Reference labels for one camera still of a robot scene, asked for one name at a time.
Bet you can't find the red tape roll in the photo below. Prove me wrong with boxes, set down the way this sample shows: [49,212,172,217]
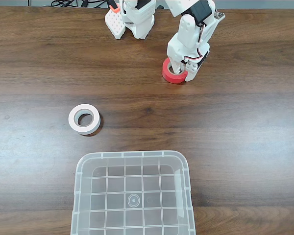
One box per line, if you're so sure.
[161,58,188,85]

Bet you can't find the clear plastic storage box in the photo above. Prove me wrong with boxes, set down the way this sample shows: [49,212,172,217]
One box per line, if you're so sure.
[70,150,196,235]

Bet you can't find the white perforated plate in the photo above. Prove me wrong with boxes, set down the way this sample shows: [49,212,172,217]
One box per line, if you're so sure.
[104,9,126,40]

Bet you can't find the white tape roll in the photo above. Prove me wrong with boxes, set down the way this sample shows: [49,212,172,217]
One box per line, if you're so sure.
[68,103,101,136]

